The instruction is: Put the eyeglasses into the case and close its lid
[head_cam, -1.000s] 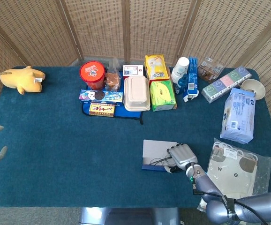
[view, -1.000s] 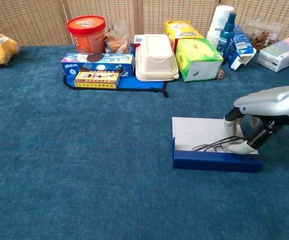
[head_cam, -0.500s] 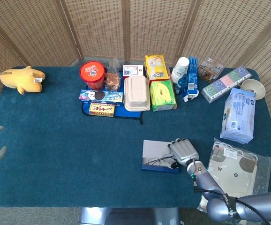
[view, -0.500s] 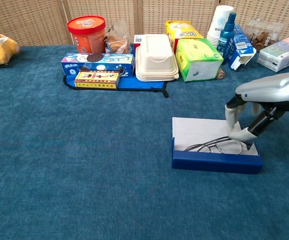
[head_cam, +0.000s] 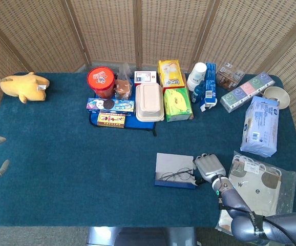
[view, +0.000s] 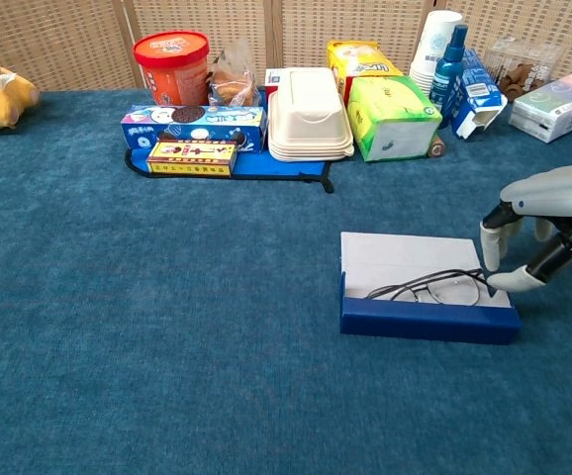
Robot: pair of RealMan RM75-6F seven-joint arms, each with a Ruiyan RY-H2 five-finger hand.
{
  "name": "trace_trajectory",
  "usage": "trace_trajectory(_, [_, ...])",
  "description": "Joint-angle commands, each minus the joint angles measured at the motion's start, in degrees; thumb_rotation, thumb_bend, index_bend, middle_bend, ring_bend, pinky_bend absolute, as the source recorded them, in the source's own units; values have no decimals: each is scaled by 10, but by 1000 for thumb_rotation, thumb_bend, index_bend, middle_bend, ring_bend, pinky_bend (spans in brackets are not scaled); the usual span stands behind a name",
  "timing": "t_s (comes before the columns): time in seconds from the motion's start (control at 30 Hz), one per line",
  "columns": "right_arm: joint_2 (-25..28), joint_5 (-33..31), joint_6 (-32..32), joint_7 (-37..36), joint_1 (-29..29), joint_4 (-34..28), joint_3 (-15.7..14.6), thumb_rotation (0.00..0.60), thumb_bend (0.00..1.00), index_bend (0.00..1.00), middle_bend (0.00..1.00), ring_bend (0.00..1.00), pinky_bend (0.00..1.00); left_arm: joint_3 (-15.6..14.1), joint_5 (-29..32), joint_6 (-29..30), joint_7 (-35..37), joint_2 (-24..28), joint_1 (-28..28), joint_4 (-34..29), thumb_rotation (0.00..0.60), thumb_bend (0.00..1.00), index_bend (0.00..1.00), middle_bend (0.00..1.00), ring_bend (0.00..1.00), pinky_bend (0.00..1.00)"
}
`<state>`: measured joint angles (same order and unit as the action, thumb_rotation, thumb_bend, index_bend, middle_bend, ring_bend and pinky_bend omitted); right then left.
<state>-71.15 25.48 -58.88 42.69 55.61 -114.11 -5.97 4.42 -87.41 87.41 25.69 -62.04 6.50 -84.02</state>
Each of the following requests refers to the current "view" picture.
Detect small white red box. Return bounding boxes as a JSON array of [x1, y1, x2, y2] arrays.
[[264, 67, 287, 108]]

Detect blue glasses case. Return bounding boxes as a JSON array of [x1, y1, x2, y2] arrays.
[[338, 231, 523, 346]]

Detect blue spray bottle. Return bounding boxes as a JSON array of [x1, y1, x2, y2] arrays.
[[429, 23, 470, 130]]

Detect white plastic bottle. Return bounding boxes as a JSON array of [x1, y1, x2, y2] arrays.
[[408, 9, 464, 100]]

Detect blue pouch black trim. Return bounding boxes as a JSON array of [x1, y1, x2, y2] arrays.
[[124, 145, 335, 194]]

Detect long multicolour tissue pack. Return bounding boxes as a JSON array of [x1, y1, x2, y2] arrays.
[[507, 61, 572, 144]]

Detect black wire-frame eyeglasses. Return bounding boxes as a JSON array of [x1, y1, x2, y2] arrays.
[[364, 268, 498, 306]]

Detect bagged brown pastry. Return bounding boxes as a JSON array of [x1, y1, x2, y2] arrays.
[[207, 37, 262, 108]]

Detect green tissue pack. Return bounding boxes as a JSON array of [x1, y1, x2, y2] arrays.
[[347, 75, 444, 163]]

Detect clear box brown items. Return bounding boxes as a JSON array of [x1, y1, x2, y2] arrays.
[[483, 37, 567, 103]]

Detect blue white carton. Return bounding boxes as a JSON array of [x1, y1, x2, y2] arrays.
[[451, 47, 509, 142]]

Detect red snack tub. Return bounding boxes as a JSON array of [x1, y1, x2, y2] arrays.
[[133, 30, 211, 107]]

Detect wicker folding screen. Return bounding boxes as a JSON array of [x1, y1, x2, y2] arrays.
[[0, 0, 572, 93]]

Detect small yellow red box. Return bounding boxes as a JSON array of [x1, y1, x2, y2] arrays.
[[145, 140, 238, 178]]

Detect yellow snack box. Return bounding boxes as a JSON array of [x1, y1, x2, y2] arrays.
[[326, 39, 405, 108]]

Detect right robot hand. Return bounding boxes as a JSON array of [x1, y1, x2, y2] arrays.
[[479, 158, 572, 292]]

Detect beige lidded lunch box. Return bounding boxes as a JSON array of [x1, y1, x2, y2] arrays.
[[267, 66, 355, 163]]

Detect blue cookie box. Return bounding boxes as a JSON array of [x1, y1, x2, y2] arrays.
[[120, 103, 269, 155]]

